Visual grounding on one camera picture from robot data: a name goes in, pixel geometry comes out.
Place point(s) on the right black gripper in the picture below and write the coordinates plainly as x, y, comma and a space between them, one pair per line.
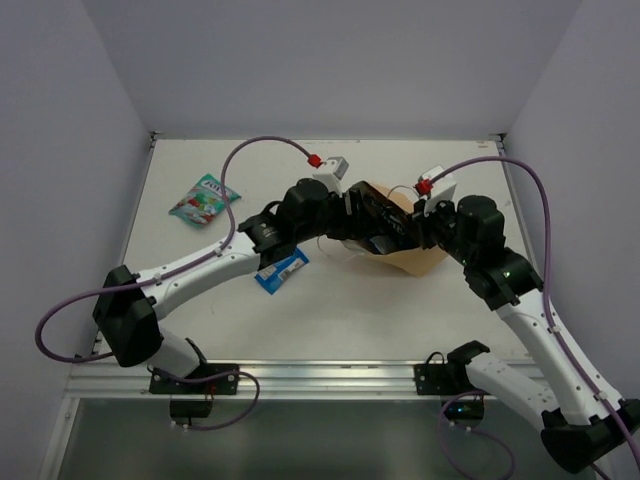
423, 220

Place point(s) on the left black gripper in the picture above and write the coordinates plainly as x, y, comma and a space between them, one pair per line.
351, 208

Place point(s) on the brown paper bag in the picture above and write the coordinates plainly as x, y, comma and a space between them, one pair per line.
416, 262

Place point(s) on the blue kettle chips bag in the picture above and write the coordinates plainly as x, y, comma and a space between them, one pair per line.
382, 245

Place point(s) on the blue snack packet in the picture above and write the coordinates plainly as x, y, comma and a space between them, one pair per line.
272, 278

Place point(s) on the teal snack packet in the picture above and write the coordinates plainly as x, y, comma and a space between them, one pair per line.
203, 202

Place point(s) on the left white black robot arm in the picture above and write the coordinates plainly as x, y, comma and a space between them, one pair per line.
131, 305

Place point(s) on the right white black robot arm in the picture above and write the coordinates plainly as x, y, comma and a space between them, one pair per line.
579, 415

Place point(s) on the black snack bag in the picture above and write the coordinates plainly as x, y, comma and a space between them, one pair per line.
392, 221

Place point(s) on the right black controller box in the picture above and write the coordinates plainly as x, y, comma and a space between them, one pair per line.
466, 409

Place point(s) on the black controller box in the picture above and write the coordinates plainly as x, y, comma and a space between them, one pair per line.
187, 410
466, 409

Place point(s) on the left black controller box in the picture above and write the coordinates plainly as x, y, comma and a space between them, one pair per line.
187, 410

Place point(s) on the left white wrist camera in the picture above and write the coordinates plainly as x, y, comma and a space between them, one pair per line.
331, 172

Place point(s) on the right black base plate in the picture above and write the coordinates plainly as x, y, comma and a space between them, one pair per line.
441, 375

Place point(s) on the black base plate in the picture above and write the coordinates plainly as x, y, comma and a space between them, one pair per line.
441, 375
206, 379

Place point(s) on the aluminium mounting rail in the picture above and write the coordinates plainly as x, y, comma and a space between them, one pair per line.
279, 380

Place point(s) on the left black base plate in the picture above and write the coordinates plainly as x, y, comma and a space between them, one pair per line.
206, 379

